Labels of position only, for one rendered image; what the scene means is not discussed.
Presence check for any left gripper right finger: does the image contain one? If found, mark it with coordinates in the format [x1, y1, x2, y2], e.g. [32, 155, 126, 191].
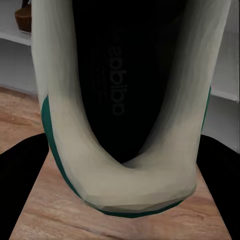
[196, 134, 240, 240]

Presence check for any gym shoe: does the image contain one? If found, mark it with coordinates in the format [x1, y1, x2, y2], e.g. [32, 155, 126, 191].
[29, 0, 232, 219]

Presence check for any sandal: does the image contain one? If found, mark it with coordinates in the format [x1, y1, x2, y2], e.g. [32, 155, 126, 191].
[14, 0, 32, 34]

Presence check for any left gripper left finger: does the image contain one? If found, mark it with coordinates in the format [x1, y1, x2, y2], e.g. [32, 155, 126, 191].
[0, 133, 49, 240]

